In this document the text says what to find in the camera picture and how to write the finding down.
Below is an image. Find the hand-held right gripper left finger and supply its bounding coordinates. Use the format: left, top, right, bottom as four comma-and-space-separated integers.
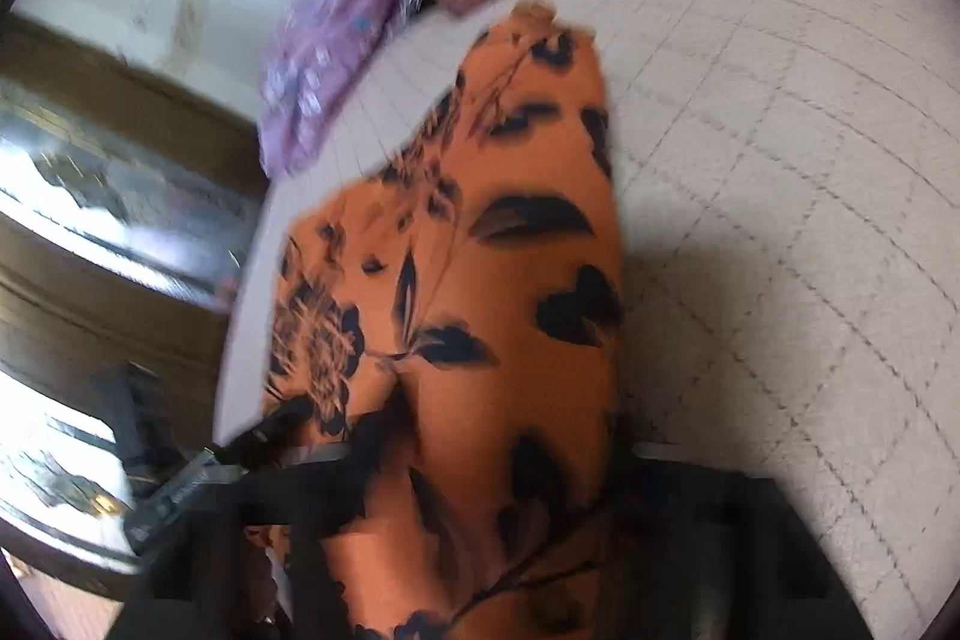
150, 441, 365, 640

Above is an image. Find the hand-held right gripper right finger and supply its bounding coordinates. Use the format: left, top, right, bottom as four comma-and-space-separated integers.
621, 443, 863, 640

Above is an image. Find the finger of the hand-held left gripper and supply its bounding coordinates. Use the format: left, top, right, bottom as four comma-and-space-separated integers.
212, 395, 317, 462

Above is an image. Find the orange black floral garment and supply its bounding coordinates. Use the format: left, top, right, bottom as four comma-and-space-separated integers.
262, 0, 628, 640

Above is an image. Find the wooden glass cabinet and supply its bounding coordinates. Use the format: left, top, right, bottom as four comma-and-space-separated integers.
0, 16, 272, 581

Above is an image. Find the white quilted bed cover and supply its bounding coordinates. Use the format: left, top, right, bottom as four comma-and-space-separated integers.
214, 0, 960, 615

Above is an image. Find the purple printed cloth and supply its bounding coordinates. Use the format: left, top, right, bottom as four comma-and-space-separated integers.
257, 0, 430, 176

